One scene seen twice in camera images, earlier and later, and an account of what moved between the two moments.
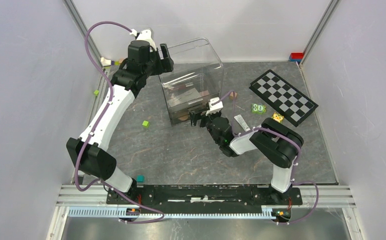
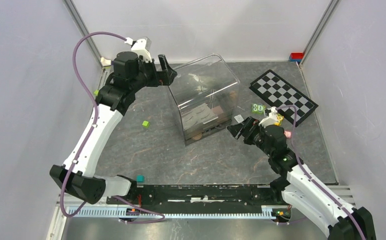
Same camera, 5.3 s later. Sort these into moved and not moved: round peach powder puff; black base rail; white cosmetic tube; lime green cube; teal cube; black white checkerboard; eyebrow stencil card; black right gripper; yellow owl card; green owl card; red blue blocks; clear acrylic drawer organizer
Moved: round peach powder puff; eyebrow stencil card; black right gripper; clear acrylic drawer organizer
Not moved: green owl card; black base rail; lime green cube; red blue blocks; teal cube; black white checkerboard; white cosmetic tube; yellow owl card
